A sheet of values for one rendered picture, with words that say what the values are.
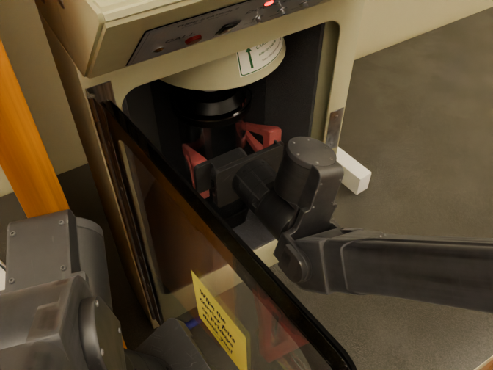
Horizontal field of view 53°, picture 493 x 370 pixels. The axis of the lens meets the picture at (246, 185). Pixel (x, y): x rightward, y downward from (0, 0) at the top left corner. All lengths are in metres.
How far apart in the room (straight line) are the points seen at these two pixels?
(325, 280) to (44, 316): 0.36
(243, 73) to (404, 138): 0.61
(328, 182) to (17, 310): 0.38
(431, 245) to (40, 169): 0.32
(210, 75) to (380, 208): 0.51
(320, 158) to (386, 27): 0.88
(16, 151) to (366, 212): 0.70
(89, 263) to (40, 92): 0.67
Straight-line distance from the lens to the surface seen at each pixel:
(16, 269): 0.31
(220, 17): 0.38
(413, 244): 0.46
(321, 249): 0.52
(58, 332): 0.20
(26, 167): 0.37
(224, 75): 0.55
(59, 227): 0.31
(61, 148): 1.05
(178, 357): 0.38
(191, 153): 0.66
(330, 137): 0.69
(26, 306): 0.23
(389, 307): 0.83
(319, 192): 0.54
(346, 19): 0.59
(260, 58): 0.56
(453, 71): 1.34
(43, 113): 0.99
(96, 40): 0.33
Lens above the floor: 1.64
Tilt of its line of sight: 47 degrees down
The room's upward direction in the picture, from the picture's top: straight up
